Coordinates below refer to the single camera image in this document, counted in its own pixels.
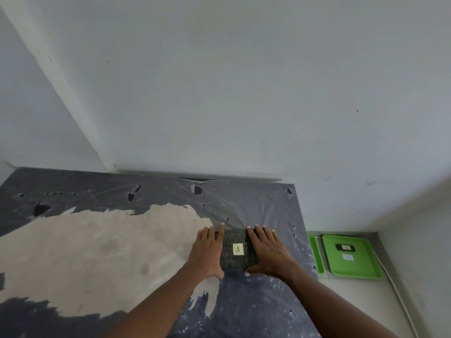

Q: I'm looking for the dark patterned cloth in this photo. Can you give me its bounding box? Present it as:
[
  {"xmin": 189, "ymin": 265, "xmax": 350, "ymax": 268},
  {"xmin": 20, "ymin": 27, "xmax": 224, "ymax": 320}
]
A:
[{"xmin": 215, "ymin": 227, "xmax": 261, "ymax": 272}]

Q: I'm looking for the torn dark plastic table cover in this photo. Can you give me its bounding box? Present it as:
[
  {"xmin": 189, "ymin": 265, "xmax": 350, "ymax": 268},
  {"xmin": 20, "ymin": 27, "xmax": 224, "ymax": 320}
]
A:
[{"xmin": 0, "ymin": 167, "xmax": 322, "ymax": 338}]

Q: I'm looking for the person's right hand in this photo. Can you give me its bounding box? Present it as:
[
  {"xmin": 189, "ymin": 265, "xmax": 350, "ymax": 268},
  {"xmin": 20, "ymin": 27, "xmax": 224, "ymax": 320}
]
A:
[{"xmin": 245, "ymin": 225, "xmax": 295, "ymax": 279}]

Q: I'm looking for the person's right forearm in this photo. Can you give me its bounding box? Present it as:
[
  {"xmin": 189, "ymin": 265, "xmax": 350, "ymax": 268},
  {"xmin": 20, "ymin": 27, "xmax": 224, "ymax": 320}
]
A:
[{"xmin": 280, "ymin": 262, "xmax": 400, "ymax": 338}]

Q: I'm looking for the large green plastic tray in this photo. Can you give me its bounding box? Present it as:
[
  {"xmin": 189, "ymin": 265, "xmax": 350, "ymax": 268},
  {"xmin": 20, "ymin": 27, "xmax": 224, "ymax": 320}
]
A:
[{"xmin": 321, "ymin": 234, "xmax": 383, "ymax": 281}]

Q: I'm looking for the white cable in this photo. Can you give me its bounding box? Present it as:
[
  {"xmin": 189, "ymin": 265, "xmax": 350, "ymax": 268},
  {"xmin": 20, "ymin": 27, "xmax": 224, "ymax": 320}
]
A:
[{"xmin": 373, "ymin": 247, "xmax": 420, "ymax": 338}]

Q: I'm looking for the person's left hand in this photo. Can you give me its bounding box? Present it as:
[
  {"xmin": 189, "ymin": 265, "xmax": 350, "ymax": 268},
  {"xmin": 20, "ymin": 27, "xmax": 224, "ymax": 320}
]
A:
[{"xmin": 186, "ymin": 223, "xmax": 226, "ymax": 280}]

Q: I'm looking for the person's left forearm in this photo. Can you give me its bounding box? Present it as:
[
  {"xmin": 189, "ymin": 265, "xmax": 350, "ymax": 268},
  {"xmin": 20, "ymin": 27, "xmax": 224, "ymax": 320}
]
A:
[{"xmin": 104, "ymin": 261, "xmax": 205, "ymax": 338}]

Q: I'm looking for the narrow green plastic tray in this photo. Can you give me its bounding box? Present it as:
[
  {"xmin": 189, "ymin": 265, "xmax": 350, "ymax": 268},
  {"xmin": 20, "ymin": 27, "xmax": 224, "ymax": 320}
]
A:
[{"xmin": 307, "ymin": 233, "xmax": 325, "ymax": 275}]

